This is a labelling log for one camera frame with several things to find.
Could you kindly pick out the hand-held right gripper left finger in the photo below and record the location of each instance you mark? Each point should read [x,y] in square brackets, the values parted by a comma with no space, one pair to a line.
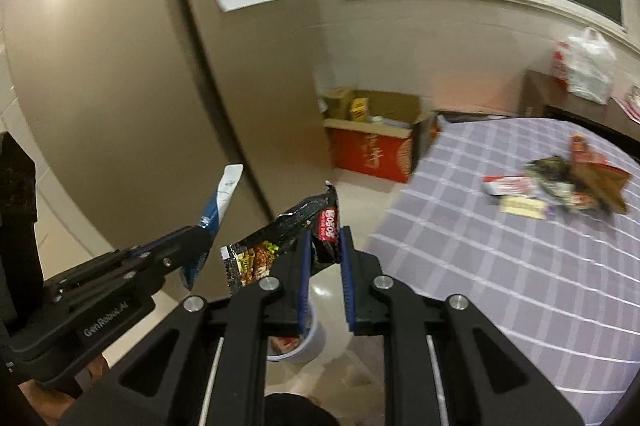
[302,276]

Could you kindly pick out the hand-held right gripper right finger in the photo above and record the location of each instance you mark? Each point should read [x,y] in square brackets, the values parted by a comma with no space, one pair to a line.
[346,286]

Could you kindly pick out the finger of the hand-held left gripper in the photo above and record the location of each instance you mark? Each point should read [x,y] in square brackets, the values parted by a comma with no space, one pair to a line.
[150,271]
[150,246]

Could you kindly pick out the black snack wrapper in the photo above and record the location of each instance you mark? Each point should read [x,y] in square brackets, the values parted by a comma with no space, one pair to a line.
[260,256]

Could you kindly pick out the light blue plastic bin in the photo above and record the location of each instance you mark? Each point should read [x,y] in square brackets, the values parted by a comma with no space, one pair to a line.
[316,341]

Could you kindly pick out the blue white wrapper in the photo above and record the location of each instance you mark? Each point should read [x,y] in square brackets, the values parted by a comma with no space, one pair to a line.
[222,201]

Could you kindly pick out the red white wrapper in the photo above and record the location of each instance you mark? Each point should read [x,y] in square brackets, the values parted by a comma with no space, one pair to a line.
[505,185]

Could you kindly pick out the pale yellow paper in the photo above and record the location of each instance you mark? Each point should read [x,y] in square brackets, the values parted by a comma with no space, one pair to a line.
[522,207]

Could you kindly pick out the dark green packet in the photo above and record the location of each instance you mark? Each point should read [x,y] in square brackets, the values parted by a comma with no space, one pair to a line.
[550,171]

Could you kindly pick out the small red paper bag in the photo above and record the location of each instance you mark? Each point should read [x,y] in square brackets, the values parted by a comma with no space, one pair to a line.
[600,183]

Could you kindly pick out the person's left hand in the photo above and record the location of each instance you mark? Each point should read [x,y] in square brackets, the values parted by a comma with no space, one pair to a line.
[50,406]

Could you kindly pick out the red cardboard box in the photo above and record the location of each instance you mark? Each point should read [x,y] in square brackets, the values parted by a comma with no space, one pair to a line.
[365,153]

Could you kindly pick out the grey checked tablecloth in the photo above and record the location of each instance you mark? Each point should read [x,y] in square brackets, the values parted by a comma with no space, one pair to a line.
[500,281]

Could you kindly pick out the champagne double-door refrigerator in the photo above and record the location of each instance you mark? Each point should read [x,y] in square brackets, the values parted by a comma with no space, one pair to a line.
[125,81]

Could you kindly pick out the white flat box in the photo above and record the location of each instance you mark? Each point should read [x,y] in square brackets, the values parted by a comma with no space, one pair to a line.
[395,124]

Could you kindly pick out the small brown carton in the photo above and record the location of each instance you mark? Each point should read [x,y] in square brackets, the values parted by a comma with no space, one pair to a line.
[336,106]

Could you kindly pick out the yellow packet box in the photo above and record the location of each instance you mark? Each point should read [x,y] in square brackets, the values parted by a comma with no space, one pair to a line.
[359,110]

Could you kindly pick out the dark wooden cabinet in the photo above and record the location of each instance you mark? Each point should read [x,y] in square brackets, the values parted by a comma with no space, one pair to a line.
[540,98]

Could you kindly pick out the white plastic shopping bag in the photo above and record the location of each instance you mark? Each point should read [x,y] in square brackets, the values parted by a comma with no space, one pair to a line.
[590,66]

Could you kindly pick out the pink place mat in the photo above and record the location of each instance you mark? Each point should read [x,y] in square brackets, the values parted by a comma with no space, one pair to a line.
[631,103]

